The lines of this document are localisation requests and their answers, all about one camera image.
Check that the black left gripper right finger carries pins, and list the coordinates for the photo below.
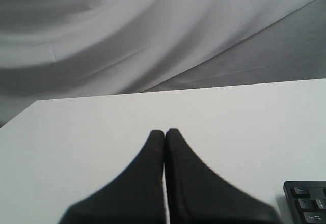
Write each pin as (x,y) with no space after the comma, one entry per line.
(196,194)

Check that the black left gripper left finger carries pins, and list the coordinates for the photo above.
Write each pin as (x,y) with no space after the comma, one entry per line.
(134,196)

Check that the black acer keyboard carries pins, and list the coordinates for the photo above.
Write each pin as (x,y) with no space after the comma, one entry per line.
(306,201)

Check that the white backdrop cloth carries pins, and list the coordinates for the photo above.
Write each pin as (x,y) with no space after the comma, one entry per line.
(54,49)

